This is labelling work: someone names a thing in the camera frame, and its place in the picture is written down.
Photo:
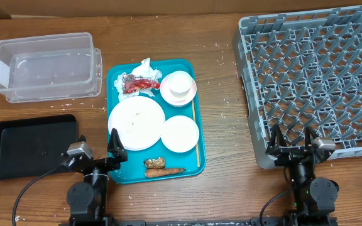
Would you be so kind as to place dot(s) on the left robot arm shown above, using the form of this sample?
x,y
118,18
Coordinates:
x,y
88,199

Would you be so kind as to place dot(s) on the clear plastic storage bin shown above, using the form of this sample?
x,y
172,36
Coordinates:
x,y
50,67

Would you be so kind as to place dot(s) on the wooden chopstick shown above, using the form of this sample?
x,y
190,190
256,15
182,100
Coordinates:
x,y
196,133

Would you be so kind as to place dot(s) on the black rectangular tray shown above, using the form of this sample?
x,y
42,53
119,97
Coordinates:
x,y
31,147

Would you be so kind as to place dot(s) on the large white plate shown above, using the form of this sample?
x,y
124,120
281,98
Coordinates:
x,y
138,121

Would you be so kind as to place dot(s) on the small white bowl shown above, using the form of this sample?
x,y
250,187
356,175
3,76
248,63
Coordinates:
x,y
178,134

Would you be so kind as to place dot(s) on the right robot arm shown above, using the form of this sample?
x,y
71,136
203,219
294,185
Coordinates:
x,y
314,198

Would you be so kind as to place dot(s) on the crumpled white tissue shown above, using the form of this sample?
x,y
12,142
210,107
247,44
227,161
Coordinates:
x,y
145,71

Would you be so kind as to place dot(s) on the grey dishwasher rack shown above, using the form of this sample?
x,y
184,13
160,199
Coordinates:
x,y
303,69

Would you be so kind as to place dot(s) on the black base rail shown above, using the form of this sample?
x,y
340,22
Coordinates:
x,y
187,223

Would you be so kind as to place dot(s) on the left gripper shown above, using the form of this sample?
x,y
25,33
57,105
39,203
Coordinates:
x,y
118,152

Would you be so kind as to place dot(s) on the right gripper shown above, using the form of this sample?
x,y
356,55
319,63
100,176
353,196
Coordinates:
x,y
288,153

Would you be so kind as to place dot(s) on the brown food scrap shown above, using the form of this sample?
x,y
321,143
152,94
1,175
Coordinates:
x,y
158,163

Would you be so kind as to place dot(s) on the white cup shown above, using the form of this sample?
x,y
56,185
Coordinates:
x,y
179,83

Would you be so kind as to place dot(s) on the red snack wrapper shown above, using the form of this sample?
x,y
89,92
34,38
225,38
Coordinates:
x,y
132,84

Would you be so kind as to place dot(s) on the teal serving tray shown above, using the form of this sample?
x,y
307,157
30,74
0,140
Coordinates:
x,y
194,160

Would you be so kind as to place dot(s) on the carrot piece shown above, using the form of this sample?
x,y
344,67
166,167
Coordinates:
x,y
155,173

